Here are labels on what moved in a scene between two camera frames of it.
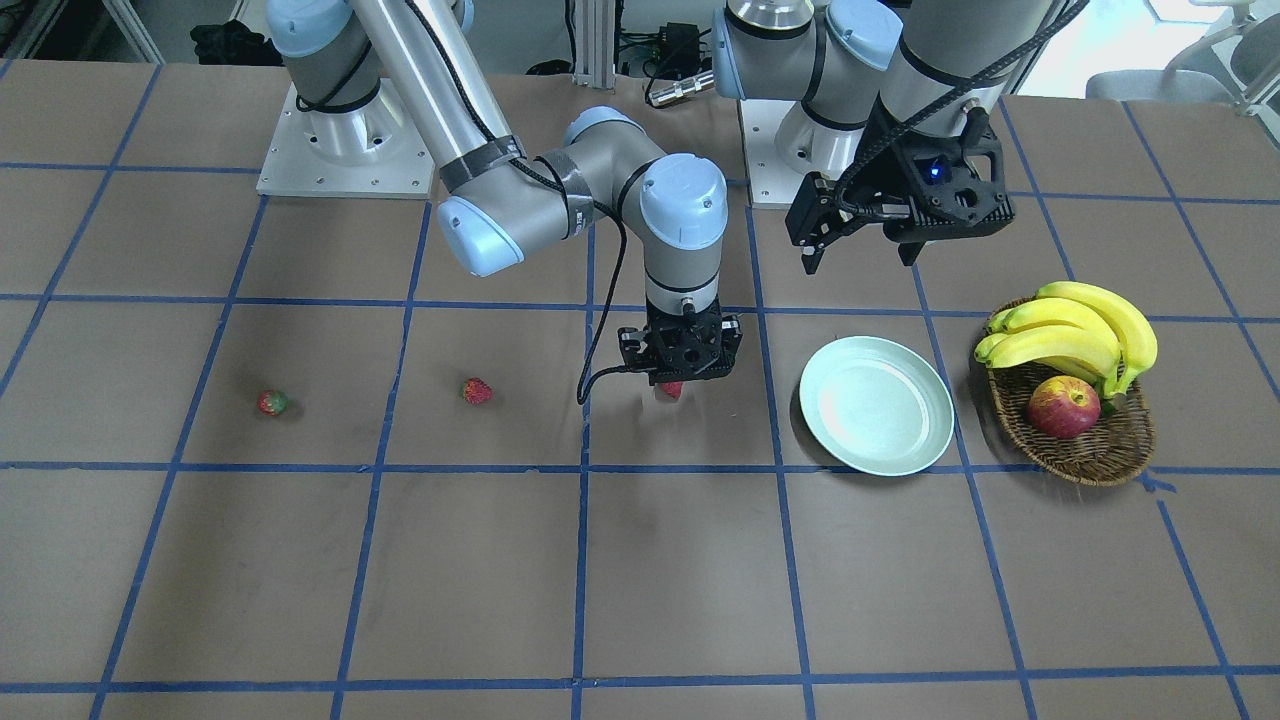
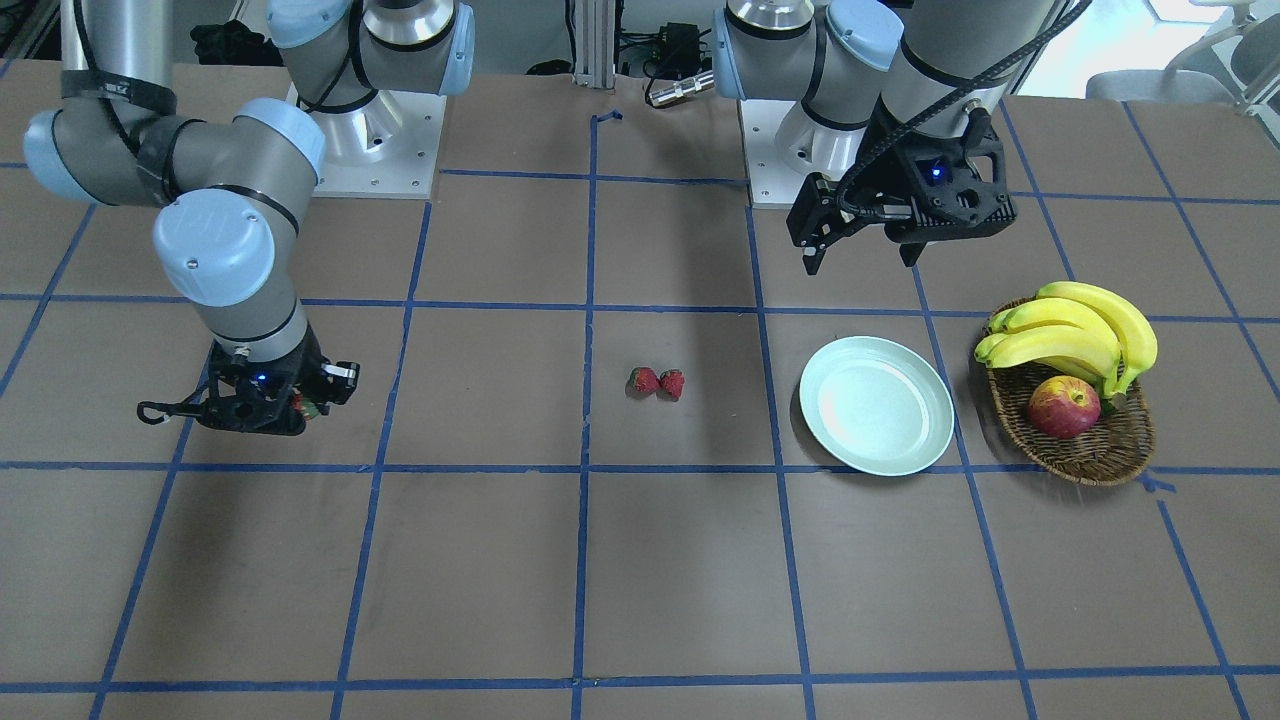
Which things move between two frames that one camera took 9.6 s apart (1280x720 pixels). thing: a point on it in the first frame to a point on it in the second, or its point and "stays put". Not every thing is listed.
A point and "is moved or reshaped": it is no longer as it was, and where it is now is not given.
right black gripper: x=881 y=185 stays put
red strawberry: x=272 y=402 is moved or reshaped
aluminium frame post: x=595 y=43 stays put
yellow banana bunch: x=1074 y=326 stays put
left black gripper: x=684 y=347 to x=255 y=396
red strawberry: x=476 y=391 to x=642 y=383
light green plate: x=876 y=405 stays put
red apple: x=1063 y=407 stays put
